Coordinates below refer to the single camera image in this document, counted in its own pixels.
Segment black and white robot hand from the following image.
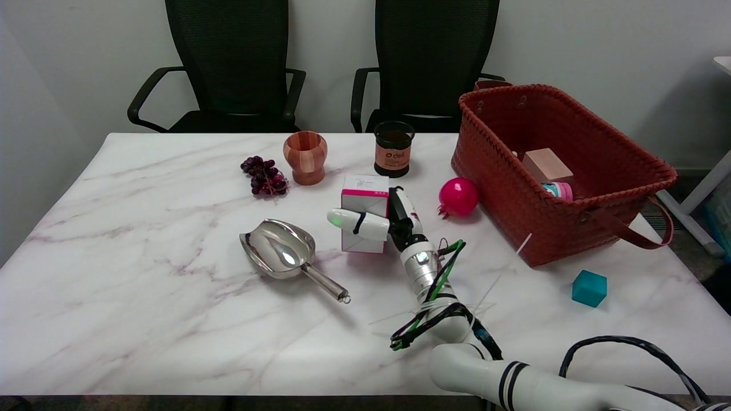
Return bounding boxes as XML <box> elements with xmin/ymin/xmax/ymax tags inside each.
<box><xmin>326</xmin><ymin>186</ymin><xmax>427</xmax><ymax>253</ymax></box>

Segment white paper box pink edges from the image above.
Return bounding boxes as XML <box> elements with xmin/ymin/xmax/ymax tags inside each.
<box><xmin>340</xmin><ymin>174</ymin><xmax>391</xmax><ymax>254</ymax></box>

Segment striped wooden cup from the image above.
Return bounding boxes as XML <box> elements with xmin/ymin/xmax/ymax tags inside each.
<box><xmin>283</xmin><ymin>131</ymin><xmax>328</xmax><ymax>186</ymax></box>

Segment pink pomegranate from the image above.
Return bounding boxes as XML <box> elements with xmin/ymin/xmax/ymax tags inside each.
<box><xmin>437</xmin><ymin>177</ymin><xmax>480</xmax><ymax>220</ymax></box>

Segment black cup with orange label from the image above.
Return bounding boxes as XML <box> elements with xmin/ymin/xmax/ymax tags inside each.
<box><xmin>373</xmin><ymin>120</ymin><xmax>415</xmax><ymax>179</ymax></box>

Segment silver metal scoop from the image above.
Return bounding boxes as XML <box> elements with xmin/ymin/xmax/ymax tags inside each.
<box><xmin>239</xmin><ymin>219</ymin><xmax>351</xmax><ymax>304</ymax></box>

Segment dark purple grape bunch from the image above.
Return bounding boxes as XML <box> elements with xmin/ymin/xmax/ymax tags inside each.
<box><xmin>240</xmin><ymin>155</ymin><xmax>289</xmax><ymax>198</ymax></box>

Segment pink rectangular block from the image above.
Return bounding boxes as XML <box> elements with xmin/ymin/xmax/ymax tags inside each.
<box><xmin>522</xmin><ymin>148</ymin><xmax>574</xmax><ymax>184</ymax></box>

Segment small bottle with pink cap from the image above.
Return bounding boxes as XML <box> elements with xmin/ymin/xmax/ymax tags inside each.
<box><xmin>539</xmin><ymin>182</ymin><xmax>574</xmax><ymax>202</ymax></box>

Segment black mesh office chair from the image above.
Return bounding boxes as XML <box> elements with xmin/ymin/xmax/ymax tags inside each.
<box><xmin>127</xmin><ymin>0</ymin><xmax>307</xmax><ymax>134</ymax></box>
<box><xmin>350</xmin><ymin>0</ymin><xmax>506</xmax><ymax>134</ymax></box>

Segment teal cube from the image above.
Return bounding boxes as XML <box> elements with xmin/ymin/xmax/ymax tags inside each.
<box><xmin>572</xmin><ymin>270</ymin><xmax>608</xmax><ymax>308</ymax></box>

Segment red woven basket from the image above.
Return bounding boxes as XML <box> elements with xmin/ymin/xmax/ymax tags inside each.
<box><xmin>451</xmin><ymin>84</ymin><xmax>678</xmax><ymax>268</ymax></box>

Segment blue storage bin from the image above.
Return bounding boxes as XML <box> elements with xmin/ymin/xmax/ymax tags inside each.
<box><xmin>704</xmin><ymin>188</ymin><xmax>731</xmax><ymax>260</ymax></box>

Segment green and black cable bundle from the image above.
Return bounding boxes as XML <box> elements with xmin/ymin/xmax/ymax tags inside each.
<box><xmin>389</xmin><ymin>239</ymin><xmax>503</xmax><ymax>360</ymax></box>

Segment thin white cable tie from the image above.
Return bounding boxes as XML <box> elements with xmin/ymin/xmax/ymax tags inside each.
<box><xmin>473</xmin><ymin>232</ymin><xmax>533</xmax><ymax>312</ymax></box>

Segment black cable loop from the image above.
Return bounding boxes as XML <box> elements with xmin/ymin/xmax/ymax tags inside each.
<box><xmin>559</xmin><ymin>336</ymin><xmax>712</xmax><ymax>407</ymax></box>

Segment white desk frame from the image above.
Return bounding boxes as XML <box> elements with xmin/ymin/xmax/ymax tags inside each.
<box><xmin>656</xmin><ymin>55</ymin><xmax>731</xmax><ymax>256</ymax></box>

